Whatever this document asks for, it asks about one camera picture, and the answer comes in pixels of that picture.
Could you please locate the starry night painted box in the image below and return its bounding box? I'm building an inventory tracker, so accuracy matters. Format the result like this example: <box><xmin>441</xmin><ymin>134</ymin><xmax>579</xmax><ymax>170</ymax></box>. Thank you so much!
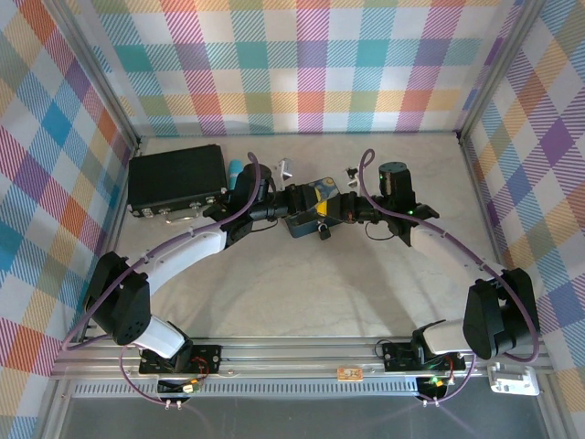
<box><xmin>283</xmin><ymin>175</ymin><xmax>349</xmax><ymax>241</ymax></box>

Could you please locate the light blue cylinder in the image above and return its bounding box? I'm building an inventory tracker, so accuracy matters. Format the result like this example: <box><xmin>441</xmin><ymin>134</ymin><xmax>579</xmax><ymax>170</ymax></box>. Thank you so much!
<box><xmin>228</xmin><ymin>159</ymin><xmax>245</xmax><ymax>191</ymax></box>

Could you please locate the black hard case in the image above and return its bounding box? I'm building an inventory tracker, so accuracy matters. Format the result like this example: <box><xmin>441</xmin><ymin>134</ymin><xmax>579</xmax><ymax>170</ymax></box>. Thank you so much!
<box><xmin>126</xmin><ymin>144</ymin><xmax>230</xmax><ymax>226</ymax></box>

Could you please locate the white plastic device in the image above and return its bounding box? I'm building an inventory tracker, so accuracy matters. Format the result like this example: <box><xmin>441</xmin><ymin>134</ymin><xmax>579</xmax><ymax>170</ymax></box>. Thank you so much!
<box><xmin>486</xmin><ymin>362</ymin><xmax>541</xmax><ymax>396</ymax></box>

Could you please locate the thin black cable loop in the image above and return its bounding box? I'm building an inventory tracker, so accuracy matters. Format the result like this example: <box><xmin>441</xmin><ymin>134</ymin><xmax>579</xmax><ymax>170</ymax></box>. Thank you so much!
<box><xmin>365</xmin><ymin>220</ymin><xmax>399</xmax><ymax>244</ymax></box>

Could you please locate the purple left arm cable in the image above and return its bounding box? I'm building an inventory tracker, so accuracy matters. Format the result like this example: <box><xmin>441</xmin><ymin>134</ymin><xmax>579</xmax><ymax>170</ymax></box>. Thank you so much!
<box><xmin>60</xmin><ymin>151</ymin><xmax>277</xmax><ymax>354</ymax></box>

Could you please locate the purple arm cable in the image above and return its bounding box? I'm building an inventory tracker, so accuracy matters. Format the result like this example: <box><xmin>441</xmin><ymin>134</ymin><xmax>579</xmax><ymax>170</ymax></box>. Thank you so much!
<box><xmin>60</xmin><ymin>151</ymin><xmax>277</xmax><ymax>354</ymax></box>
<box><xmin>357</xmin><ymin>148</ymin><xmax>543</xmax><ymax>366</ymax></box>

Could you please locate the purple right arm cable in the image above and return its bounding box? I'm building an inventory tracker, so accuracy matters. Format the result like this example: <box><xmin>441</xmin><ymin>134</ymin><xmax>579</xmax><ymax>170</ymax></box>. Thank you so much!
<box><xmin>357</xmin><ymin>148</ymin><xmax>543</xmax><ymax>366</ymax></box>

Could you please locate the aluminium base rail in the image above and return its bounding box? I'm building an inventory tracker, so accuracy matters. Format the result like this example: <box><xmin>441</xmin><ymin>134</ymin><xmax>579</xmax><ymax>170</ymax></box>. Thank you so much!
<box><xmin>48</xmin><ymin>335</ymin><xmax>555</xmax><ymax>381</ymax></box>

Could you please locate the aluminium frame post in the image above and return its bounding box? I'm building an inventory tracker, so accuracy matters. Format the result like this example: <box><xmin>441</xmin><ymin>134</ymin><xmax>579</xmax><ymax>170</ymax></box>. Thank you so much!
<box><xmin>454</xmin><ymin>0</ymin><xmax>549</xmax><ymax>146</ymax></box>
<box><xmin>53</xmin><ymin>0</ymin><xmax>145</xmax><ymax>155</ymax></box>

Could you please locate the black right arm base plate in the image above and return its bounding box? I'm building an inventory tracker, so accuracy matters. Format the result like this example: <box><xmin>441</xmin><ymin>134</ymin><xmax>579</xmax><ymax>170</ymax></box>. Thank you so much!
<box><xmin>382</xmin><ymin>339</ymin><xmax>468</xmax><ymax>373</ymax></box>

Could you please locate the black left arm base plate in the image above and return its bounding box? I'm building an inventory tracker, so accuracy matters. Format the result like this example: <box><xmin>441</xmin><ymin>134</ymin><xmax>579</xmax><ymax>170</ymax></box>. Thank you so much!
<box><xmin>138</xmin><ymin>343</ymin><xmax>223</xmax><ymax>378</ymax></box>

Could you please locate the grey slotted cable duct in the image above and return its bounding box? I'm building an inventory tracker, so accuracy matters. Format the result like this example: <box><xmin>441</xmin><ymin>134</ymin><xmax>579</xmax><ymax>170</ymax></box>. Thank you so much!
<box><xmin>67</xmin><ymin>376</ymin><xmax>505</xmax><ymax>400</ymax></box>

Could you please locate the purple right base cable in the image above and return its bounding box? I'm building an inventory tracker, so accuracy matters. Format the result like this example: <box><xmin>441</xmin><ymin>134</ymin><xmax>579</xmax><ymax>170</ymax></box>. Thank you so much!
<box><xmin>412</xmin><ymin>355</ymin><xmax>479</xmax><ymax>409</ymax></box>

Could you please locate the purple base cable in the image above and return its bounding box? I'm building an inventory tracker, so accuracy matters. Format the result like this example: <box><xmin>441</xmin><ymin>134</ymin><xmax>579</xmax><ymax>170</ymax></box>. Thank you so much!
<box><xmin>119</xmin><ymin>343</ymin><xmax>217</xmax><ymax>409</ymax></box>
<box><xmin>412</xmin><ymin>355</ymin><xmax>479</xmax><ymax>409</ymax></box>

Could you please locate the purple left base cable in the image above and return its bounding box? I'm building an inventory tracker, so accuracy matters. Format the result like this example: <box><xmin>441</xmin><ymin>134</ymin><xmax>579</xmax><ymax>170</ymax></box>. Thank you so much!
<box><xmin>119</xmin><ymin>343</ymin><xmax>217</xmax><ymax>409</ymax></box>

